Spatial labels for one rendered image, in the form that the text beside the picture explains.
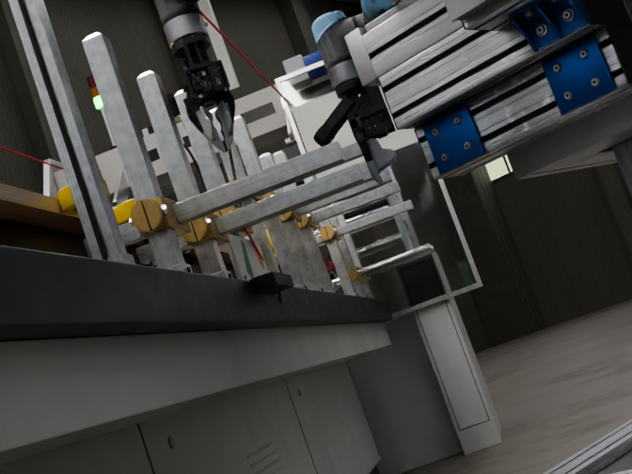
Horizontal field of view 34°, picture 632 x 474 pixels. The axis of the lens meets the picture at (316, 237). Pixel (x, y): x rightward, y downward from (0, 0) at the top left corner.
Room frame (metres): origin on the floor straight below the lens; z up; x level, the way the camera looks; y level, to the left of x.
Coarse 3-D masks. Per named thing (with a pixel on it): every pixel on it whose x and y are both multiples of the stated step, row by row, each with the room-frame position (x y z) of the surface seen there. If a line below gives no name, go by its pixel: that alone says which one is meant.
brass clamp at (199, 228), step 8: (208, 216) 1.81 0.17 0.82; (216, 216) 1.88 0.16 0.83; (192, 224) 1.80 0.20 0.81; (200, 224) 1.79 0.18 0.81; (208, 224) 1.79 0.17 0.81; (192, 232) 1.79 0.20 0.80; (200, 232) 1.79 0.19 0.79; (208, 232) 1.80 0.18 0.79; (216, 232) 1.84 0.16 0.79; (192, 240) 1.79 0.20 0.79; (200, 240) 1.79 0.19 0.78; (216, 240) 1.85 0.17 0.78; (224, 240) 1.88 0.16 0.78
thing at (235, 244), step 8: (232, 240) 1.94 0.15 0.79; (240, 240) 2.01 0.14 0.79; (248, 240) 2.09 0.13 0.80; (232, 248) 1.92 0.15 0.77; (240, 248) 1.98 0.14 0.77; (248, 248) 2.06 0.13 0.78; (240, 256) 1.96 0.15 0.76; (248, 256) 2.04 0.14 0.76; (256, 256) 2.11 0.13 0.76; (240, 264) 1.94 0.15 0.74; (256, 264) 2.08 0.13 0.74; (264, 264) 2.16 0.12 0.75; (240, 272) 1.92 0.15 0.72; (256, 272) 2.05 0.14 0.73; (264, 272) 2.14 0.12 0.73
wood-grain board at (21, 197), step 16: (0, 192) 1.43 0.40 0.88; (16, 192) 1.48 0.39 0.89; (32, 192) 1.54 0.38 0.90; (0, 208) 1.47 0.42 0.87; (16, 208) 1.50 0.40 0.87; (32, 208) 1.53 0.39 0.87; (48, 208) 1.58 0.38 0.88; (32, 224) 1.63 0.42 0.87; (48, 224) 1.67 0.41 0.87; (64, 224) 1.71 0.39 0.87; (80, 224) 1.75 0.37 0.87; (224, 256) 2.71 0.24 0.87
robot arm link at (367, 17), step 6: (360, 0) 1.92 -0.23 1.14; (366, 0) 1.89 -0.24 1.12; (372, 0) 1.89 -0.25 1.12; (378, 0) 1.89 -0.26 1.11; (384, 0) 1.89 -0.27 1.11; (366, 6) 1.90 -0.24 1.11; (372, 6) 1.89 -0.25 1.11; (378, 6) 1.89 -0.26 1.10; (384, 6) 1.89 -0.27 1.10; (390, 6) 1.89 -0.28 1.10; (366, 12) 1.92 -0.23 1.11; (372, 12) 1.90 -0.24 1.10; (378, 12) 1.90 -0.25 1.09; (384, 12) 1.90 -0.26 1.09; (366, 18) 1.96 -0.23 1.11; (372, 18) 1.92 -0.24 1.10; (366, 24) 2.00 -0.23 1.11
